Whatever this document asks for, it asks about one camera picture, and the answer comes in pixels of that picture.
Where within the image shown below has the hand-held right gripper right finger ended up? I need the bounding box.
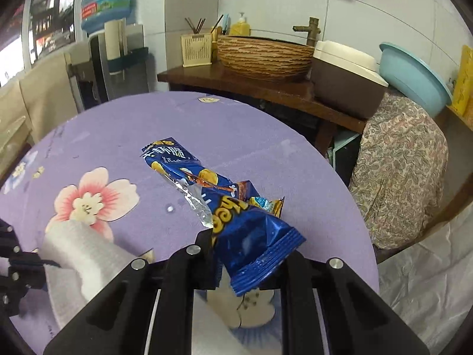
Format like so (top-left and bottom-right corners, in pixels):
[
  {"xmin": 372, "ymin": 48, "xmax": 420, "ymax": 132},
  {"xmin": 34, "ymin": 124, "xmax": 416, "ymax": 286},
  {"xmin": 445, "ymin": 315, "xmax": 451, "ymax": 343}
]
[{"xmin": 259, "ymin": 251, "xmax": 429, "ymax": 355}]

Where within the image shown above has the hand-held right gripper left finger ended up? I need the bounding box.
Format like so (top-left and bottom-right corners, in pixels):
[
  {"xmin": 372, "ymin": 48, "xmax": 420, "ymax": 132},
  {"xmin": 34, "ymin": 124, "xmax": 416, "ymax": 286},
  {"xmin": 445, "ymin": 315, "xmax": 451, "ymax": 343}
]
[{"xmin": 43, "ymin": 229, "xmax": 222, "ymax": 355}]

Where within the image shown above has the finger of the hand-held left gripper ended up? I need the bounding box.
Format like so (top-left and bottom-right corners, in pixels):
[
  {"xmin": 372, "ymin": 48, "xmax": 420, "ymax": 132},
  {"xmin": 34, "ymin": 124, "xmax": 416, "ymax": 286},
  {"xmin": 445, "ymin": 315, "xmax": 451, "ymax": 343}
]
[
  {"xmin": 0, "ymin": 252, "xmax": 50, "ymax": 317},
  {"xmin": 0, "ymin": 219, "xmax": 23, "ymax": 259}
]

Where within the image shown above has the blue snack wrapper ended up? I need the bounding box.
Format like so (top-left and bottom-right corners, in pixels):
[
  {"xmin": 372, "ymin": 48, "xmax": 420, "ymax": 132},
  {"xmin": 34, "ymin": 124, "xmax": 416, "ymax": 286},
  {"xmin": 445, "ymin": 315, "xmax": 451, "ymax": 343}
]
[{"xmin": 140, "ymin": 137, "xmax": 307, "ymax": 297}]

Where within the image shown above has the white tissue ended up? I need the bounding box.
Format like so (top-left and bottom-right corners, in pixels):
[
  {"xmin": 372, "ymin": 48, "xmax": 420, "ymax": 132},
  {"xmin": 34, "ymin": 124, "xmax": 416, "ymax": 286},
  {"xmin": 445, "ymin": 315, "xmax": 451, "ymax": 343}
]
[{"xmin": 38, "ymin": 220, "xmax": 150, "ymax": 328}]

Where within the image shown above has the small yellow candy wrapper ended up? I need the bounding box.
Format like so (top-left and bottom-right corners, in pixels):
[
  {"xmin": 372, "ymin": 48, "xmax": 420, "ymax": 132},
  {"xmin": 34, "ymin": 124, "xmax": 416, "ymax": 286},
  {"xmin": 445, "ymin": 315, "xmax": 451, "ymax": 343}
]
[{"xmin": 247, "ymin": 195, "xmax": 285, "ymax": 219}]

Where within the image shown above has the round purple-clothed table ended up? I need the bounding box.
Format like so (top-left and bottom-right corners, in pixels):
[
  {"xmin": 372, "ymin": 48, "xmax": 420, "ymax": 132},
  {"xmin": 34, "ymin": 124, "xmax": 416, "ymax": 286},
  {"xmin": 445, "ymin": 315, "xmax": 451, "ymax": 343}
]
[{"xmin": 0, "ymin": 91, "xmax": 381, "ymax": 355}]

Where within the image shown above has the white crinkled sheet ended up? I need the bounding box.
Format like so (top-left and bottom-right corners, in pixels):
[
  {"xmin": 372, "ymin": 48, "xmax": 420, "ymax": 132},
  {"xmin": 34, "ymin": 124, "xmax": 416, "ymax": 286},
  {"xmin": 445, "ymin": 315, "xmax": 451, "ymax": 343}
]
[{"xmin": 376, "ymin": 207, "xmax": 473, "ymax": 350}]

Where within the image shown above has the beige chair back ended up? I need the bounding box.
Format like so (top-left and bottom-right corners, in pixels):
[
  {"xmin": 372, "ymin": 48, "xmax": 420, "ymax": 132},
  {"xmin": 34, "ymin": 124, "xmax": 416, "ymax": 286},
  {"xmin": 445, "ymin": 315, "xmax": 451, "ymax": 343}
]
[{"xmin": 0, "ymin": 52, "xmax": 79, "ymax": 156}]

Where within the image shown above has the floral patterned cloth cover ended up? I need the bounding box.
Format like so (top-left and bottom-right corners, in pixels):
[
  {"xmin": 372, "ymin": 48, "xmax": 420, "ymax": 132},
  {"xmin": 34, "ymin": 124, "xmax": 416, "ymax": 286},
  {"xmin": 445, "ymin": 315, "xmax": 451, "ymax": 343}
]
[{"xmin": 348, "ymin": 92, "xmax": 450, "ymax": 251}]

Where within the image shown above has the dark wooden counter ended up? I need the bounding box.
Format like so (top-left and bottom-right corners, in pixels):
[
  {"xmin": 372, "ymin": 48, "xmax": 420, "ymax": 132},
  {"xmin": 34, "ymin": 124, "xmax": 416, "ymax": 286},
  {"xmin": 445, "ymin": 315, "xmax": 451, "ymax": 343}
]
[{"xmin": 157, "ymin": 62, "xmax": 367, "ymax": 156}]

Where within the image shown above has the black water dispenser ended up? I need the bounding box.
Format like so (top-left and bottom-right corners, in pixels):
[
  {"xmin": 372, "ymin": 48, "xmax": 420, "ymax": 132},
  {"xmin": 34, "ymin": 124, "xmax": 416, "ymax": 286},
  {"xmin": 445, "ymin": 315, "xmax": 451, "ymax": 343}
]
[{"xmin": 67, "ymin": 20, "xmax": 156, "ymax": 112}]

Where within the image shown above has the brown white rice cooker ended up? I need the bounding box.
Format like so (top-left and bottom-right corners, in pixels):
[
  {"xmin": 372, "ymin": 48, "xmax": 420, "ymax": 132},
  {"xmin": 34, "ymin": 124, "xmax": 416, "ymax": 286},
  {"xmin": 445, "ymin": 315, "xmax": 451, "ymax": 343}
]
[{"xmin": 310, "ymin": 40, "xmax": 389, "ymax": 120}]

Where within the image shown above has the beige chopstick holder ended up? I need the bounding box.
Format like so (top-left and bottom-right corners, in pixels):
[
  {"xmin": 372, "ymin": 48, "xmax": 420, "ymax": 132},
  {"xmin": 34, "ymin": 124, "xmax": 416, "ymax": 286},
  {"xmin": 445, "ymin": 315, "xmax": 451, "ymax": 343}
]
[{"xmin": 180, "ymin": 33, "xmax": 214, "ymax": 68}]

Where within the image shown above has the woven wicker basket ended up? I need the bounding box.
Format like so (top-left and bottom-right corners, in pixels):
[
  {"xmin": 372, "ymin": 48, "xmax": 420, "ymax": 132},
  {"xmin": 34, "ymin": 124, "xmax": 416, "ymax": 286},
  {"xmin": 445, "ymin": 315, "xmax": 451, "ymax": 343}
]
[{"xmin": 216, "ymin": 35, "xmax": 315, "ymax": 82}]

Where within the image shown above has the blue plastic basin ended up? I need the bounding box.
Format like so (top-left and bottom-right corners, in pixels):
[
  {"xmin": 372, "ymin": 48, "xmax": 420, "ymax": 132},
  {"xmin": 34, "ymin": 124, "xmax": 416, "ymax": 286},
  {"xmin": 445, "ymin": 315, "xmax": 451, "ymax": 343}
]
[{"xmin": 378, "ymin": 42, "xmax": 453, "ymax": 117}]

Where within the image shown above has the yellow soap bottle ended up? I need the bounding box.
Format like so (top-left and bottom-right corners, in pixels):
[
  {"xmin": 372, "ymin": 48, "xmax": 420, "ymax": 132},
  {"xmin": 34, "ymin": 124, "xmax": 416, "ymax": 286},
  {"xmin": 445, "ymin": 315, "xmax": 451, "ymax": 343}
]
[{"xmin": 229, "ymin": 12, "xmax": 251, "ymax": 37}]

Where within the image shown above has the bronze faucet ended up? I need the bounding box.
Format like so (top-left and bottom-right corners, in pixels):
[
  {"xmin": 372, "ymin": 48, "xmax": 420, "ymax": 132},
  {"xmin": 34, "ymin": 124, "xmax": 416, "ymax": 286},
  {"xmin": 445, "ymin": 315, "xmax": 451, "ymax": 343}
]
[{"xmin": 293, "ymin": 17, "xmax": 321, "ymax": 47}]

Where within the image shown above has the blue water bottle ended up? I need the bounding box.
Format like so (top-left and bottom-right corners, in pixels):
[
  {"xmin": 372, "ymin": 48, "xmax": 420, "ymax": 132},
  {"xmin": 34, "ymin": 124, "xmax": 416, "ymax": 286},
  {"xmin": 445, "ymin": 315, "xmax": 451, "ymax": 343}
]
[{"xmin": 80, "ymin": 0, "xmax": 132, "ymax": 33}]

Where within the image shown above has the yellow wrap roll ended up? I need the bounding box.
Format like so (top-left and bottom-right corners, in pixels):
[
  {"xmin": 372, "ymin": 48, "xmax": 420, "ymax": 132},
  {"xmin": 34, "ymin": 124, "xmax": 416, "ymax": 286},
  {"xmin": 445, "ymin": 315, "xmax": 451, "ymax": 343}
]
[{"xmin": 452, "ymin": 44, "xmax": 473, "ymax": 116}]

